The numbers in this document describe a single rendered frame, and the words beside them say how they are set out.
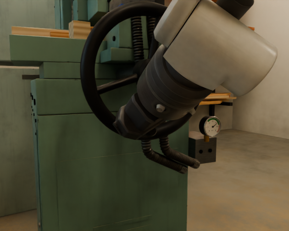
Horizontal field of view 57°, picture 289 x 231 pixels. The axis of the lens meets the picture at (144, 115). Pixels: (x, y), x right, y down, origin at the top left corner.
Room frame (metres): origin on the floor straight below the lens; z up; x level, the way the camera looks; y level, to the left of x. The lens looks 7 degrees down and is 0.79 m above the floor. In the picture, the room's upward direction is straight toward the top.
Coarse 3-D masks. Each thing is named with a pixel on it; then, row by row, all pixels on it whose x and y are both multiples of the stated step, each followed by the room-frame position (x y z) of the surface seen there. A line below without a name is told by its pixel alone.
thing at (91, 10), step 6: (90, 0) 0.90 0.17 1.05; (96, 0) 0.83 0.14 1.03; (102, 0) 0.83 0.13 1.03; (90, 6) 0.91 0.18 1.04; (96, 6) 0.83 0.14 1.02; (102, 6) 0.83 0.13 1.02; (108, 6) 0.84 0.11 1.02; (90, 12) 0.91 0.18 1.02; (96, 12) 0.84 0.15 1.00; (102, 12) 0.84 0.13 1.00; (90, 18) 0.92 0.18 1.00; (96, 18) 0.91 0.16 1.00
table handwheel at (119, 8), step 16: (112, 16) 0.53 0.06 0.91; (128, 16) 0.55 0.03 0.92; (160, 16) 0.58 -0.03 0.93; (96, 32) 0.52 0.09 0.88; (96, 48) 0.52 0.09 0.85; (80, 64) 0.51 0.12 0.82; (144, 64) 0.54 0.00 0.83; (128, 80) 0.55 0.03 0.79; (96, 96) 0.51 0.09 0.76; (96, 112) 0.52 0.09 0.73; (112, 128) 0.53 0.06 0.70; (160, 128) 0.57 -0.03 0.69; (176, 128) 0.59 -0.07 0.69
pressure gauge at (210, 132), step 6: (204, 120) 0.78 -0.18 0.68; (210, 120) 0.78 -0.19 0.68; (216, 120) 0.79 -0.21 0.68; (204, 126) 0.77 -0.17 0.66; (210, 126) 0.78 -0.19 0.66; (216, 126) 0.79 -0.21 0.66; (204, 132) 0.78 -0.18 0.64; (210, 132) 0.78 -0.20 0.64; (216, 132) 0.79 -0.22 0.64; (204, 138) 0.80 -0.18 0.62
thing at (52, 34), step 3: (51, 33) 0.81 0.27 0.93; (54, 33) 0.81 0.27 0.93; (57, 33) 0.82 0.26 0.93; (60, 33) 0.82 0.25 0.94; (63, 33) 0.82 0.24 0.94; (66, 33) 0.83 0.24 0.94; (51, 36) 0.81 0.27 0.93; (54, 36) 0.81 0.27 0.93; (57, 36) 0.82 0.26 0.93; (60, 36) 0.82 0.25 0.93; (63, 36) 0.82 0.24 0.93; (66, 36) 0.83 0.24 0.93
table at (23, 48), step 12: (12, 36) 0.63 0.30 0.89; (24, 36) 0.64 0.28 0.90; (36, 36) 0.65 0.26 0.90; (12, 48) 0.63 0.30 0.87; (24, 48) 0.64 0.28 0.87; (36, 48) 0.65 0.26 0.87; (48, 48) 0.66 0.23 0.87; (60, 48) 0.67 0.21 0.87; (72, 48) 0.68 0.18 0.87; (120, 48) 0.63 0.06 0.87; (12, 60) 0.63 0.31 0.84; (24, 60) 0.64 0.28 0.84; (36, 60) 0.65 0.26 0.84; (48, 60) 0.66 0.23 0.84; (60, 60) 0.67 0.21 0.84; (72, 60) 0.68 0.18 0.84; (96, 60) 0.71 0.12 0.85; (108, 60) 0.64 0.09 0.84; (120, 60) 0.63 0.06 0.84; (132, 60) 0.65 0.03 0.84
